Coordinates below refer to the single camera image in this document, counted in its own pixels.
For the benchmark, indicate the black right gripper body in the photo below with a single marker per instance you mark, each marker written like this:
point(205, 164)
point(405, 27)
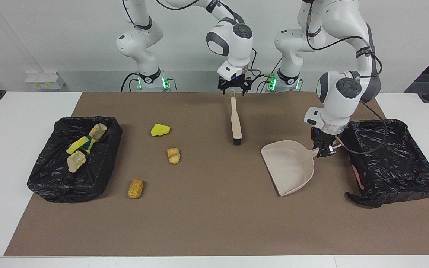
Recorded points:
point(235, 82)

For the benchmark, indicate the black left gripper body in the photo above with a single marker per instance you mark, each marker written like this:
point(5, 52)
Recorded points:
point(322, 139)

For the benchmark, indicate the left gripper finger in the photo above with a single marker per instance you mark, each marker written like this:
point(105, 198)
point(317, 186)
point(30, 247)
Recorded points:
point(326, 152)

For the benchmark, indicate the beige hand brush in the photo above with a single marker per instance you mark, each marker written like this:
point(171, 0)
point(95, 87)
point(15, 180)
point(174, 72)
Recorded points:
point(235, 119)

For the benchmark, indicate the beige plastic dustpan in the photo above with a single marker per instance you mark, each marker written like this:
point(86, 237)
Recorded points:
point(289, 167)

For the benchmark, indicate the braided pastry piece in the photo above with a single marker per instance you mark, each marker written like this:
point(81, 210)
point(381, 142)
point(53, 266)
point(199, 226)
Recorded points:
point(97, 131)

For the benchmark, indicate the yellow green sponge piece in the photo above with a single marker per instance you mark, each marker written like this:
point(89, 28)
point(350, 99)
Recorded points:
point(89, 145)

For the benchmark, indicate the yellow sponge block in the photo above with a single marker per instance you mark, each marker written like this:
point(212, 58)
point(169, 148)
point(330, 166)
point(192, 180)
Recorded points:
point(76, 146)

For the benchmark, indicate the pale bread chunk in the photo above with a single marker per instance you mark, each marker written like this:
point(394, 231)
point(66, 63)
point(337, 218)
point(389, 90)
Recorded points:
point(76, 160)

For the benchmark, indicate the black bag lined pink bin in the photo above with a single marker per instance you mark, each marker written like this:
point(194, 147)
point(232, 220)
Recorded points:
point(385, 163)

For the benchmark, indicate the yellow jagged sponge chunk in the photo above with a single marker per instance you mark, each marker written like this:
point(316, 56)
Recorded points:
point(159, 130)

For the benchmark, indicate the orange striped croissant piece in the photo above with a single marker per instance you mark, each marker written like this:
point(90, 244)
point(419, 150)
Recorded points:
point(173, 155)

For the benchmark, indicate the brown bread roll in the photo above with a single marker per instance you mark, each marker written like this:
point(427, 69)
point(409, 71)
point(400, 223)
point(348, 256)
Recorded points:
point(135, 188)

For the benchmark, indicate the brown paper table mat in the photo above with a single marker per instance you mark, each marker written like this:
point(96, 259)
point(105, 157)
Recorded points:
point(199, 223)

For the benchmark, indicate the white box on table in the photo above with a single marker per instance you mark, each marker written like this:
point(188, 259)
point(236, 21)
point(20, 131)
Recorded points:
point(45, 82)

